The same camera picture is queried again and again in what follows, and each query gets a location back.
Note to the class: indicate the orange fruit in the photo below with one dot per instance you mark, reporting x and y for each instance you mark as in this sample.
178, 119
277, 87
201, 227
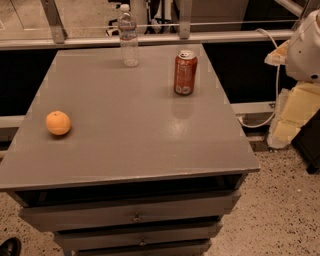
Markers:
58, 123

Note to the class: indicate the metal window rail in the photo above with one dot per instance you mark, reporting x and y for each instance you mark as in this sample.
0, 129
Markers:
157, 39

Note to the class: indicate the grey drawer cabinet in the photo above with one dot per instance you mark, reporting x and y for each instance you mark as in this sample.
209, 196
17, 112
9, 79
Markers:
131, 135

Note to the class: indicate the black shoe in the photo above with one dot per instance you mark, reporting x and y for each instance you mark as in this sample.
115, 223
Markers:
10, 247

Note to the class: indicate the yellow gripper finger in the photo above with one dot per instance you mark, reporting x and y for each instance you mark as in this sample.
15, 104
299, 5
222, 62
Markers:
294, 108
278, 56

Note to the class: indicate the grey drawer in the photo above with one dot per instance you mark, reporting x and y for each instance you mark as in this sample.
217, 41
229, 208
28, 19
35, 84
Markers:
141, 236
131, 211
181, 248

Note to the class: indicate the red coke can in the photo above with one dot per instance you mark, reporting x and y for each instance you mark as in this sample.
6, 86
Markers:
185, 70

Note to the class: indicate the clear plastic water bottle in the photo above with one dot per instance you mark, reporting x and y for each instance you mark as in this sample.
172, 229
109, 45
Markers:
127, 28

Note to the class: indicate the bottom grey drawer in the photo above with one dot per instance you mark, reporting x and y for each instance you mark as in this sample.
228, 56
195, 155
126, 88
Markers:
181, 248

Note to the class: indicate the middle grey drawer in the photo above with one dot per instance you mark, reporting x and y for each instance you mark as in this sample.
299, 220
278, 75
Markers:
141, 236

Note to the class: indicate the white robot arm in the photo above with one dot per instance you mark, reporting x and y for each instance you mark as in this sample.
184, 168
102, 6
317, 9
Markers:
301, 57

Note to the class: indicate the top grey drawer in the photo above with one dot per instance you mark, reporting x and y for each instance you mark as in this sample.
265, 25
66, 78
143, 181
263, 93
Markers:
131, 211

